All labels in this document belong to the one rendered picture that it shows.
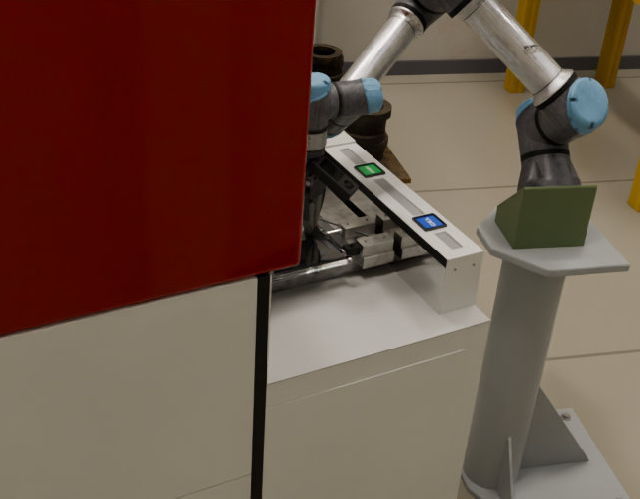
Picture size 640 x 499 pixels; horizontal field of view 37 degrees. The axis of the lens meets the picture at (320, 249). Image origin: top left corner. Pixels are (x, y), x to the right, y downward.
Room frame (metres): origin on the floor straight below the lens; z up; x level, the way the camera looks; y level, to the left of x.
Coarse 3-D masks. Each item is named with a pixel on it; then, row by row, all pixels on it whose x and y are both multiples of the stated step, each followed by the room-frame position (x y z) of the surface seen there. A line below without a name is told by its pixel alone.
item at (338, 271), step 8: (352, 264) 1.81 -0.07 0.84; (384, 264) 1.86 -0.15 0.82; (320, 272) 1.77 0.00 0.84; (328, 272) 1.78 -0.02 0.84; (336, 272) 1.79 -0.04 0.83; (344, 272) 1.80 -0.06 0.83; (352, 272) 1.81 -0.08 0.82; (280, 280) 1.72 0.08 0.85; (288, 280) 1.73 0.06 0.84; (296, 280) 1.74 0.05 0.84; (304, 280) 1.75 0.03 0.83; (312, 280) 1.76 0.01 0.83; (320, 280) 1.77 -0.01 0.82; (272, 288) 1.71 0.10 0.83; (280, 288) 1.72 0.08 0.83; (288, 288) 1.73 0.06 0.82
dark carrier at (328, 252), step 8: (304, 232) 1.85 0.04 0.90; (312, 232) 1.85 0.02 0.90; (304, 240) 1.81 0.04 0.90; (312, 240) 1.82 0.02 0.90; (320, 240) 1.82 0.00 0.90; (304, 248) 1.78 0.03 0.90; (312, 248) 1.78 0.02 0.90; (320, 248) 1.79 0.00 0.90; (328, 248) 1.79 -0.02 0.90; (304, 256) 1.74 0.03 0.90; (312, 256) 1.75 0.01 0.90; (320, 256) 1.75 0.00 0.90; (328, 256) 1.75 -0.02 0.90; (336, 256) 1.75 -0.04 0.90; (344, 256) 1.75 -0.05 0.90; (304, 264) 1.71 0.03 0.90; (312, 264) 1.71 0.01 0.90; (272, 272) 1.67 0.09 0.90; (280, 272) 1.68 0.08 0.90
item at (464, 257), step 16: (352, 144) 2.19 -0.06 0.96; (352, 160) 2.10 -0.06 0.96; (368, 160) 2.10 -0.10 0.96; (384, 176) 2.03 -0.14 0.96; (384, 192) 1.95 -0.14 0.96; (400, 192) 1.95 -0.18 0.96; (400, 208) 1.88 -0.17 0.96; (416, 208) 1.89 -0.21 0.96; (432, 208) 1.89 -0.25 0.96; (416, 224) 1.81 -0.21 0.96; (448, 224) 1.82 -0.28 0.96; (432, 240) 1.75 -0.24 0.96; (448, 240) 1.76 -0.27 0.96; (464, 240) 1.76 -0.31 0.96; (448, 256) 1.69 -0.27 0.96; (464, 256) 1.70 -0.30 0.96; (480, 256) 1.72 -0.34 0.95; (448, 272) 1.68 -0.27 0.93; (464, 272) 1.70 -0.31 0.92; (448, 288) 1.68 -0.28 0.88; (464, 288) 1.71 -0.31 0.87; (448, 304) 1.69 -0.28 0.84; (464, 304) 1.71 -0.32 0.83
